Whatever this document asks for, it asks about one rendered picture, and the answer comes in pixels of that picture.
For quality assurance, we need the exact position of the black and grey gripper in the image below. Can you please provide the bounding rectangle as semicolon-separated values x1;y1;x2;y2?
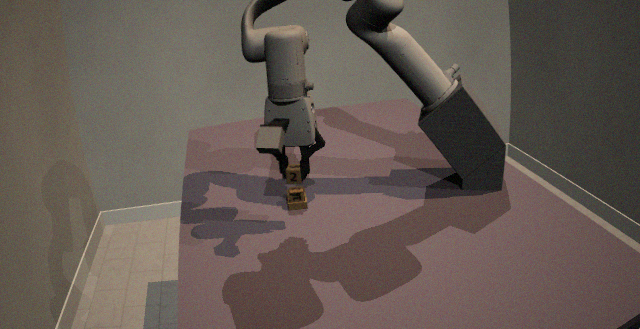
264;93;325;179

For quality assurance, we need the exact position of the yellow cube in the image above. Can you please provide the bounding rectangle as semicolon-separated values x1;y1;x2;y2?
285;164;303;184
289;186;304;203

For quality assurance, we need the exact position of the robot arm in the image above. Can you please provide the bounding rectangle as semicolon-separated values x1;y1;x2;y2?
241;0;460;154

